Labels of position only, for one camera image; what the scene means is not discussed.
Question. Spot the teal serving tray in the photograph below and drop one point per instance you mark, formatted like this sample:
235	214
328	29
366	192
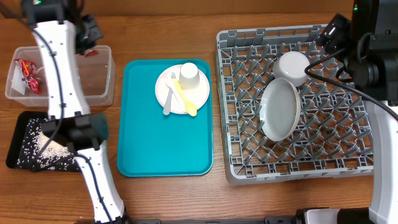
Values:
152	144

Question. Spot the grey plate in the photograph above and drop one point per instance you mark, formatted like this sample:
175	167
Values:
280	109

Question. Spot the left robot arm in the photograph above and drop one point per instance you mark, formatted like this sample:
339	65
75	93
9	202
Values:
62	32

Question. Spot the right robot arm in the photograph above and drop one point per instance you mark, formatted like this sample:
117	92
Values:
362	58

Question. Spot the red sauce packet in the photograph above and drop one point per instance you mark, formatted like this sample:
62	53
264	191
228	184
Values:
90	53

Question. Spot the black waste tray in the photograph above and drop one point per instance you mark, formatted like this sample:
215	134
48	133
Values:
17	138

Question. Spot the grey bowl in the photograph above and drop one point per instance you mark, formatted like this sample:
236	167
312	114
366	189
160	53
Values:
291	66

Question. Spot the white rice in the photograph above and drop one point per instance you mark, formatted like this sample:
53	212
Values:
32	143

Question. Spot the yellow plastic spoon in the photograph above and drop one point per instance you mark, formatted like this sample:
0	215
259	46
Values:
189	106

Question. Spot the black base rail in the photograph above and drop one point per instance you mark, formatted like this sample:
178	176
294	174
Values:
314	218

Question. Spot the white paper cup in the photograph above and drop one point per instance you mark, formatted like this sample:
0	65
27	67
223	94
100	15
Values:
189	77

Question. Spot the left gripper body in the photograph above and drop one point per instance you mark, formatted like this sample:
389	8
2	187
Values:
87	33

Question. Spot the clear plastic bin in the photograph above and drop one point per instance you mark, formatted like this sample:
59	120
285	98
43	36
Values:
97	76

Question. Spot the silver foil wrapper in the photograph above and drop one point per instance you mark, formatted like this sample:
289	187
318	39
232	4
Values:
29	74

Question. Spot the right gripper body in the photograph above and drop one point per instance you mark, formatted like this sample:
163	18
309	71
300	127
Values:
329	37

